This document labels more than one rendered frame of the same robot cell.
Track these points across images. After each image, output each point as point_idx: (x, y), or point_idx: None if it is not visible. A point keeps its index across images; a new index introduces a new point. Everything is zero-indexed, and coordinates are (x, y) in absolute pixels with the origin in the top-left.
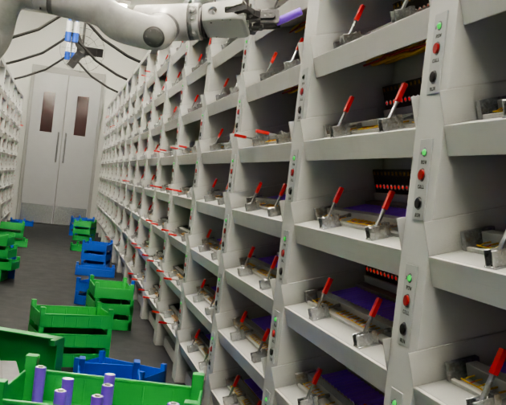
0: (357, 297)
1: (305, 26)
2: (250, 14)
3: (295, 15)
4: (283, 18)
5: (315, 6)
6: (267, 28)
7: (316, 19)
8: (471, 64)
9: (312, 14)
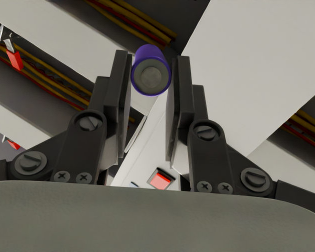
0: None
1: (304, 100)
2: (15, 162)
3: (140, 48)
4: (135, 59)
5: (205, 85)
6: (181, 90)
7: (198, 32)
8: None
9: (236, 87)
